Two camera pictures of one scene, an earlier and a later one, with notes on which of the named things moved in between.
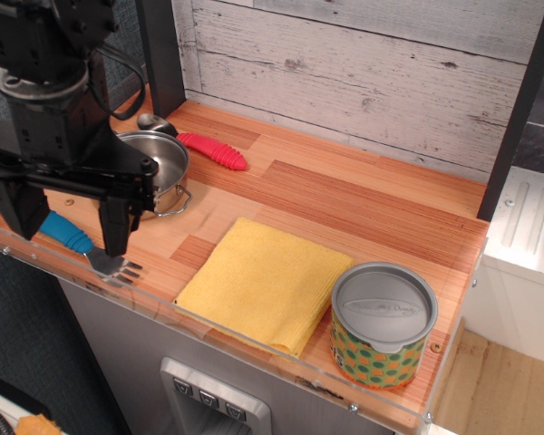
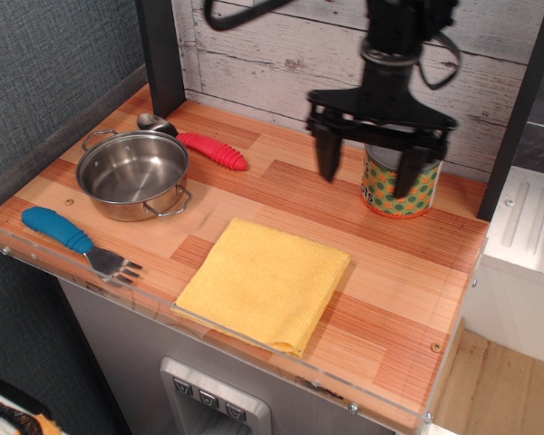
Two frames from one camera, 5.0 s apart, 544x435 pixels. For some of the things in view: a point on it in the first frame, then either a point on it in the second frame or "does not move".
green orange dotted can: [381, 315] → [380, 177]
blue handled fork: [74, 237] does not move
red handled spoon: [211, 150] does not move
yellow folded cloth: [267, 285] does not move
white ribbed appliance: [517, 295] does not move
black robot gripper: [68, 143] → [383, 111]
